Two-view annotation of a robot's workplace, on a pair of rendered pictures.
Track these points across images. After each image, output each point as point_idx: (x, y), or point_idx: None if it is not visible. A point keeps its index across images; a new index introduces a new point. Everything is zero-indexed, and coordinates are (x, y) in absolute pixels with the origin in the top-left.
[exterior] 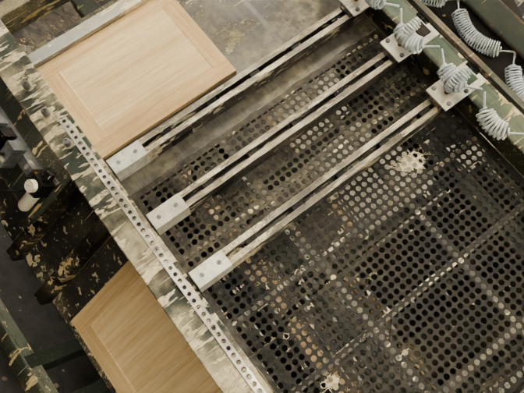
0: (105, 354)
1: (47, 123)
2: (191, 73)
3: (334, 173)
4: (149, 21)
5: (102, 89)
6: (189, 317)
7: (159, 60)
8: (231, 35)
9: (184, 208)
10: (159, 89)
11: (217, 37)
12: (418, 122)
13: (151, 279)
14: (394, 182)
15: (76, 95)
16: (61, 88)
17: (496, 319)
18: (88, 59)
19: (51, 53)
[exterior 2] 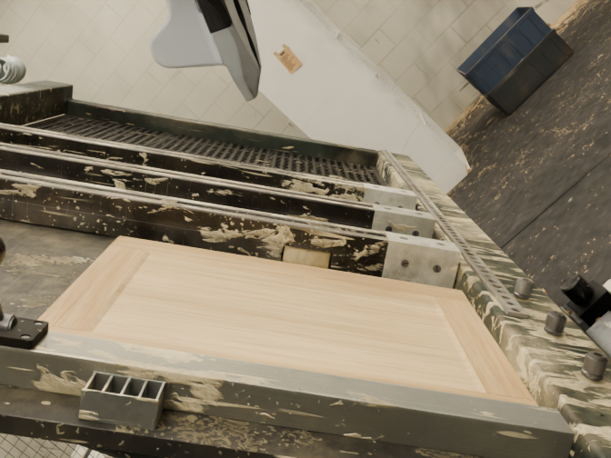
0: None
1: None
2: (195, 266)
3: (175, 154)
4: (156, 337)
5: (393, 331)
6: (438, 201)
7: (226, 298)
8: (38, 263)
9: (379, 204)
10: (277, 283)
11: (66, 273)
12: (31, 128)
13: (463, 218)
14: None
15: (461, 348)
16: (493, 370)
17: (173, 141)
18: (386, 372)
19: (491, 401)
